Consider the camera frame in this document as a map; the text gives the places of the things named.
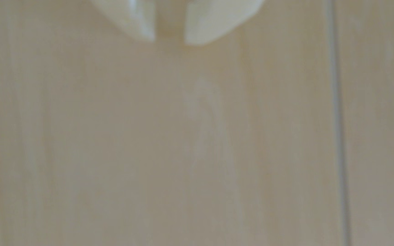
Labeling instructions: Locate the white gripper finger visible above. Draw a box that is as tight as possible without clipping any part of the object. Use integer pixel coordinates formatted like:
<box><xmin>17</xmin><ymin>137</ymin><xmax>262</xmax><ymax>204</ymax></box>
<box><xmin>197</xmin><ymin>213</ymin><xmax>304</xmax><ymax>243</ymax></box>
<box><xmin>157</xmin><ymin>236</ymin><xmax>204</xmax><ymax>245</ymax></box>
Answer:
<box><xmin>89</xmin><ymin>0</ymin><xmax>157</xmax><ymax>43</ymax></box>
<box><xmin>183</xmin><ymin>0</ymin><xmax>265</xmax><ymax>46</ymax></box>

